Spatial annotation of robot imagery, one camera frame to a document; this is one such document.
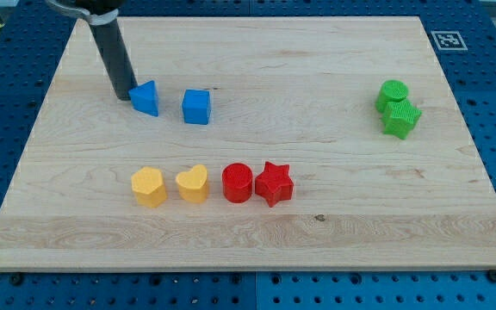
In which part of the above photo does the robot arm end with clamp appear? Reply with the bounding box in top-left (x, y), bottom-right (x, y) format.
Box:
top-left (45, 0), bottom-right (126, 26)

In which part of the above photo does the red circle block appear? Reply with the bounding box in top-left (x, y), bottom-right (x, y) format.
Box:
top-left (221, 163), bottom-right (253, 203)

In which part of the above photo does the blue cube block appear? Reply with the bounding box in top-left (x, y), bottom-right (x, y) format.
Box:
top-left (182, 90), bottom-right (211, 125)

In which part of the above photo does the green circle block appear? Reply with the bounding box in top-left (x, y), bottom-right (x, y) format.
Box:
top-left (375, 79), bottom-right (409, 113)

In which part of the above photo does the wooden board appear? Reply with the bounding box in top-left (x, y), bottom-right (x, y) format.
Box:
top-left (0, 16), bottom-right (496, 272)

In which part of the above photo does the red star block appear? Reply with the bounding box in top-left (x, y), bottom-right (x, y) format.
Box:
top-left (255, 161), bottom-right (295, 208)

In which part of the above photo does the yellow heart block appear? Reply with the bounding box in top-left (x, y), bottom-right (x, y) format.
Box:
top-left (175, 164), bottom-right (209, 204)

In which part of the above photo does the yellow hexagon block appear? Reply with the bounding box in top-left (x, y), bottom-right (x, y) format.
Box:
top-left (131, 166), bottom-right (168, 208)

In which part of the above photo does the blue triangle block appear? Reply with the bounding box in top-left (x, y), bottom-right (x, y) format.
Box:
top-left (128, 80), bottom-right (159, 117)

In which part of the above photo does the green star block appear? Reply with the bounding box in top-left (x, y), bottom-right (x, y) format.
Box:
top-left (381, 99), bottom-right (422, 140)

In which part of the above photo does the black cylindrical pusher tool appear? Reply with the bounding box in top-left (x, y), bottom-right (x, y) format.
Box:
top-left (90, 19), bottom-right (138, 101)

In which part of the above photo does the white fiducial marker tag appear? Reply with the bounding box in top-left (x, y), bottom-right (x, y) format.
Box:
top-left (431, 30), bottom-right (468, 51)

